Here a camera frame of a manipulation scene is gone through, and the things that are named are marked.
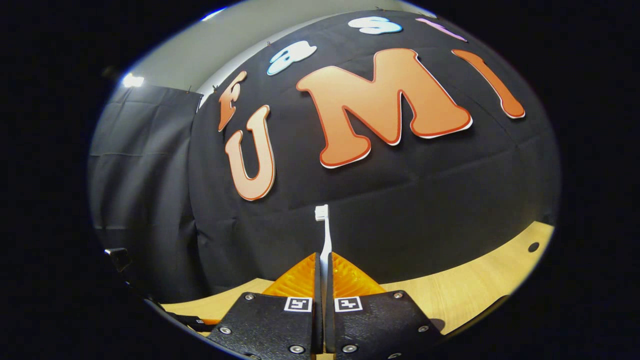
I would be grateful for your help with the white toothbrush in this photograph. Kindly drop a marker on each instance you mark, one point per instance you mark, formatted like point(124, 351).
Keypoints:
point(326, 235)

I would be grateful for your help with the dark round coaster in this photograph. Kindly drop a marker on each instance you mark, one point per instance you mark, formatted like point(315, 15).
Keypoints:
point(436, 326)

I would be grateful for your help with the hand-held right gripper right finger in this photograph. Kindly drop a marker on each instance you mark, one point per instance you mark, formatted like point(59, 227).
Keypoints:
point(380, 325)

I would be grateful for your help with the black backdrop cloth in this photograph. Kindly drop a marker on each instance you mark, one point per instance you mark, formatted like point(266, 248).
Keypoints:
point(400, 200)

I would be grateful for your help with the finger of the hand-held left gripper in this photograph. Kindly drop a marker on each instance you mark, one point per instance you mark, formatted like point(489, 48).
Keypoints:
point(202, 322)

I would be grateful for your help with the ceiling light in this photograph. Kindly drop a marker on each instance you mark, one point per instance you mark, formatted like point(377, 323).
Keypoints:
point(132, 80)

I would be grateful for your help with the dark grey side cloth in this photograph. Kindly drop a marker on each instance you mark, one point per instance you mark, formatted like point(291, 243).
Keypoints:
point(140, 190)

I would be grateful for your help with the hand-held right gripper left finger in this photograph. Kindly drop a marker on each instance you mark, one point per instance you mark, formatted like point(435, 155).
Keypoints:
point(270, 325)

